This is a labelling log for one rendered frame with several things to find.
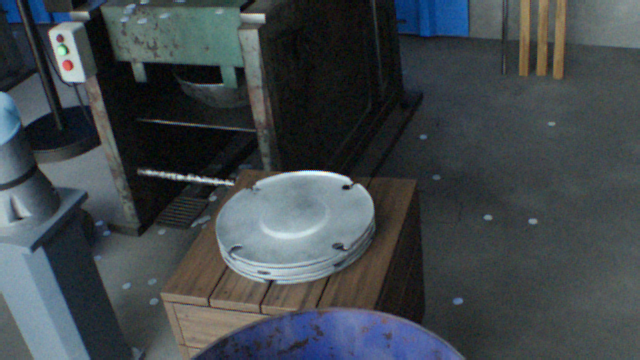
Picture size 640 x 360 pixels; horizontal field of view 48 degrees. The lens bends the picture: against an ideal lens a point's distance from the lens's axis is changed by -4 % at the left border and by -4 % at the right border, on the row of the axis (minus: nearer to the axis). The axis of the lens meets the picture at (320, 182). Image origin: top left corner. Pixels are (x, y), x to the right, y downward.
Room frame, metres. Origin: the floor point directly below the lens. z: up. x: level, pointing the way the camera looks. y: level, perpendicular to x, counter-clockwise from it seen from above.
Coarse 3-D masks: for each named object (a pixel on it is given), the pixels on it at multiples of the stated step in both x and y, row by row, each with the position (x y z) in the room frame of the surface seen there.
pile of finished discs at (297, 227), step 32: (256, 192) 1.23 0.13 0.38; (288, 192) 1.20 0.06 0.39; (320, 192) 1.18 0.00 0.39; (352, 192) 1.17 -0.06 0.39; (224, 224) 1.13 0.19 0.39; (256, 224) 1.11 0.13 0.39; (288, 224) 1.09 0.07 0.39; (320, 224) 1.08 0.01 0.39; (352, 224) 1.07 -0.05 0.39; (224, 256) 1.06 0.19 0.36; (256, 256) 1.02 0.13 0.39; (288, 256) 1.00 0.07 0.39; (320, 256) 0.99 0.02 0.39; (352, 256) 1.01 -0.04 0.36
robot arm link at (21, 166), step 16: (0, 96) 1.20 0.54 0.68; (0, 112) 1.15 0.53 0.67; (16, 112) 1.18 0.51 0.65; (0, 128) 1.13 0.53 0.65; (16, 128) 1.16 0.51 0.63; (0, 144) 1.12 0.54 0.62; (16, 144) 1.14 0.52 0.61; (0, 160) 1.12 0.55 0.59; (16, 160) 1.14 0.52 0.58; (32, 160) 1.17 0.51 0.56; (0, 176) 1.12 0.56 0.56; (16, 176) 1.13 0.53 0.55
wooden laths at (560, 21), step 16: (528, 0) 2.34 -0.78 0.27; (544, 0) 2.32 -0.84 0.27; (560, 0) 2.29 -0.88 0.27; (528, 16) 2.33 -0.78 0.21; (544, 16) 2.32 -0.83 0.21; (560, 16) 2.28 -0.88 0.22; (528, 32) 2.32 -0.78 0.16; (544, 32) 2.31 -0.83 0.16; (560, 32) 2.27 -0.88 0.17; (528, 48) 2.32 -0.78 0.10; (544, 48) 2.30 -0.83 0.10; (560, 48) 2.27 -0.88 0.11; (544, 64) 2.29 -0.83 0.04; (560, 64) 2.26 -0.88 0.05
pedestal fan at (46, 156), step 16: (16, 0) 2.37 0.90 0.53; (32, 16) 2.39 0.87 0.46; (32, 32) 2.37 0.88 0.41; (32, 48) 2.37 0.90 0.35; (48, 64) 2.39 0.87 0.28; (48, 80) 2.37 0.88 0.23; (48, 96) 2.37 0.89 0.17; (64, 112) 2.50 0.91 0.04; (80, 112) 2.48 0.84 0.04; (32, 128) 2.41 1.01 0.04; (48, 128) 2.39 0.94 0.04; (64, 128) 2.37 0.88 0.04; (80, 128) 2.35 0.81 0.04; (96, 128) 2.33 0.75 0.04; (32, 144) 2.28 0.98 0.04; (48, 144) 2.26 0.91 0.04; (64, 144) 2.24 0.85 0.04; (80, 144) 2.24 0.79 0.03; (96, 144) 2.26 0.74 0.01; (48, 160) 2.19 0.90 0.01; (64, 160) 2.20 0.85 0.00
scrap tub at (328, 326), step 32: (288, 320) 0.76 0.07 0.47; (320, 320) 0.76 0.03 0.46; (352, 320) 0.75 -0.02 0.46; (384, 320) 0.73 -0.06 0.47; (224, 352) 0.73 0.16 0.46; (256, 352) 0.74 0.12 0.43; (288, 352) 0.75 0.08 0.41; (320, 352) 0.76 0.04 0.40; (352, 352) 0.75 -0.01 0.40; (384, 352) 0.73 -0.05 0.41; (416, 352) 0.70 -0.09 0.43; (448, 352) 0.65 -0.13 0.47
